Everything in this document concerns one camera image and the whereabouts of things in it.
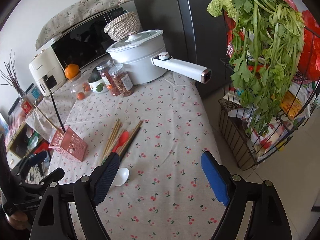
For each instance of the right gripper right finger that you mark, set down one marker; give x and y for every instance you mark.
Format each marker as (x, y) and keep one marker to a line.
(268, 219)

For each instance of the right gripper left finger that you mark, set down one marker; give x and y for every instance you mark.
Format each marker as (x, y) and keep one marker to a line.
(53, 218)

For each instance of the pink perforated utensil basket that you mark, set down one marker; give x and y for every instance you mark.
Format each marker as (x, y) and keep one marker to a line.
(69, 145)

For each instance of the black chopstick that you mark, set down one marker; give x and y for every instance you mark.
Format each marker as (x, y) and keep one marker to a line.
(57, 113)

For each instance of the bamboo chopstick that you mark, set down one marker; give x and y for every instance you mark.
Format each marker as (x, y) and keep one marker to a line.
(110, 139)
(132, 136)
(51, 123)
(113, 137)

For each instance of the red plastic spoon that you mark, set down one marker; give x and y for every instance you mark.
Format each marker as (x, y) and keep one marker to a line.
(123, 138)

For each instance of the spice jar red label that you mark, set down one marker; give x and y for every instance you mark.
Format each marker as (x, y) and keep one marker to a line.
(26, 105)

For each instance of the jar with black lid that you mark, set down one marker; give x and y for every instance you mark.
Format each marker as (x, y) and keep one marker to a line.
(34, 94)

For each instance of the cherry print tablecloth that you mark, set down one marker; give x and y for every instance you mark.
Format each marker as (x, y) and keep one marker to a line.
(167, 195)

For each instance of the dried twig bundle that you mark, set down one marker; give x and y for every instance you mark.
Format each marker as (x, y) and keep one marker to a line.
(10, 76)

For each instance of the glass jar with tangerines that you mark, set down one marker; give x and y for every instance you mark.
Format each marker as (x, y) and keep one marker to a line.
(79, 86)

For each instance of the white air fryer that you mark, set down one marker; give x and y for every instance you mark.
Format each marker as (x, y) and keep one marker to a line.
(47, 72)

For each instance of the large orange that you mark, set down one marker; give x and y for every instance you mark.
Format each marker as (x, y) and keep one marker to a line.
(71, 70)

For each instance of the jar of red dried fruit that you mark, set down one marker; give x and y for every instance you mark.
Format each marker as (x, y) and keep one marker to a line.
(103, 69)

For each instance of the jar of dried fruit slices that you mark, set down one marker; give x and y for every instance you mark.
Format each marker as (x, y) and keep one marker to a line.
(121, 79)

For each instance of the black microwave oven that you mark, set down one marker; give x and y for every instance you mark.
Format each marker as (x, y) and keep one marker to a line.
(86, 41)

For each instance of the white electric pot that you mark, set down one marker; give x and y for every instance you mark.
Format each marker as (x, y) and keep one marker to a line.
(145, 58)

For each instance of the woven lidded basket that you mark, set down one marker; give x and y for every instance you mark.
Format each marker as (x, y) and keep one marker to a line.
(122, 26)

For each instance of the green leafy vegetables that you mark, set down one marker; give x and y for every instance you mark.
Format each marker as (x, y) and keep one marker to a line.
(267, 40)

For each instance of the grey refrigerator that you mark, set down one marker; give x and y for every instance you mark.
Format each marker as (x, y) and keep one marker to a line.
(190, 34)

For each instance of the floral cloth cover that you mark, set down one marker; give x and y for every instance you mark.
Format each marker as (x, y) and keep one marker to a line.
(73, 15)

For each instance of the black wire rack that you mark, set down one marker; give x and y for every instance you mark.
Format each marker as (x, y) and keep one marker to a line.
(249, 147)

